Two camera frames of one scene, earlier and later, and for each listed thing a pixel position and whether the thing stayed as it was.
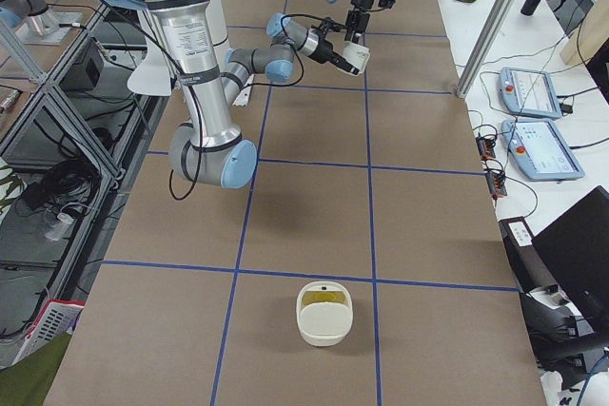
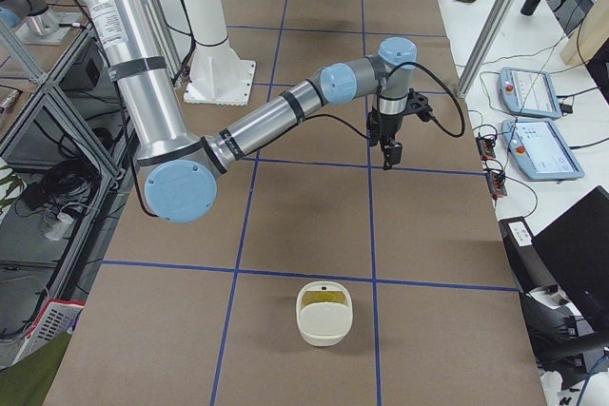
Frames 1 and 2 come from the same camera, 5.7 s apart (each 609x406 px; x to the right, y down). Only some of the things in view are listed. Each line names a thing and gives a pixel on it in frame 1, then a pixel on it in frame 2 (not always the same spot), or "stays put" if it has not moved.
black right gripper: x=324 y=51 to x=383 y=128
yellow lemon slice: x=316 y=297 stays put
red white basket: x=57 y=318 stays put
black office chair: x=561 y=275 stays put
